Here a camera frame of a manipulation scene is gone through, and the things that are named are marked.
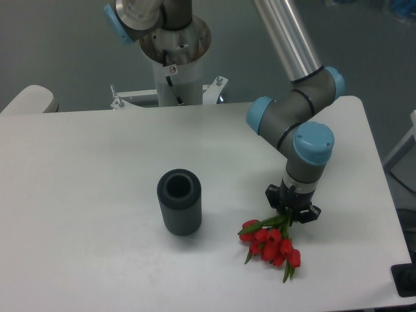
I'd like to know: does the white frame at right edge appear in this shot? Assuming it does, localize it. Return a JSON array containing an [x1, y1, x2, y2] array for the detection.
[[382, 110, 415, 172]]

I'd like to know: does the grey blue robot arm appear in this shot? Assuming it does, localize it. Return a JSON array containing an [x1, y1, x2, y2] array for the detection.
[[103, 1, 345, 224]]

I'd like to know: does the white rounded chair part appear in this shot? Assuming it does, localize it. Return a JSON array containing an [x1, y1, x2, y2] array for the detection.
[[1, 84, 59, 116]]

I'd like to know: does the black base cable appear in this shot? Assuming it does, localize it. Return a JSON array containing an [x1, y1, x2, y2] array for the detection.
[[161, 48, 185, 107]]

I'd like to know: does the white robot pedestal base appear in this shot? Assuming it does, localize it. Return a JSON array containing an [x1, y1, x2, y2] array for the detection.
[[110, 16, 228, 109]]

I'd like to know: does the dark grey ribbed vase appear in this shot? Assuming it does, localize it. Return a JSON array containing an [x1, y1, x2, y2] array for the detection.
[[157, 169, 202, 236]]

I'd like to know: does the red tulip bouquet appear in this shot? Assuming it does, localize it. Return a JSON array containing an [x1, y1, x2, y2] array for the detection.
[[237, 214, 302, 282]]

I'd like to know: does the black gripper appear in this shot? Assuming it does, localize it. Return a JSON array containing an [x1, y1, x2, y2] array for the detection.
[[265, 184, 322, 224]]

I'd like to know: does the black device at table edge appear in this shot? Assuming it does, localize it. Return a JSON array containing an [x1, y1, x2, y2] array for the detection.
[[391, 263, 415, 298]]

